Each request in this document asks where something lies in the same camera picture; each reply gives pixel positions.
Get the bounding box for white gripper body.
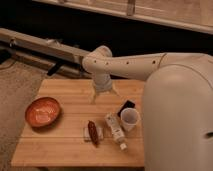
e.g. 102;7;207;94
92;74;112;93

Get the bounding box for orange bowl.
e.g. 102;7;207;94
25;97;61;127

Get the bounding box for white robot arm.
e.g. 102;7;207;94
82;46;213;171

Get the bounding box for small white sponge block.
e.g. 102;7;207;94
83;126;104;142

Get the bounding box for wooden table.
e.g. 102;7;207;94
11;79;144;167

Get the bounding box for black eraser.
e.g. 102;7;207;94
117;99;137;118

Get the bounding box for long beige rail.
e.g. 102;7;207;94
0;28;88;64

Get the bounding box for white tube bottle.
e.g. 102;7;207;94
105;114;127;150

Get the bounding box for white ceramic cup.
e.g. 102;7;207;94
120;108;140;131

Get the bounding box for black clamp handle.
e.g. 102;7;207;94
47;62;63;76

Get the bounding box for red chili pepper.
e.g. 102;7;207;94
88;121;99;146

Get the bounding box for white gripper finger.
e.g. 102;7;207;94
91;92;98;104
111;88;120;96

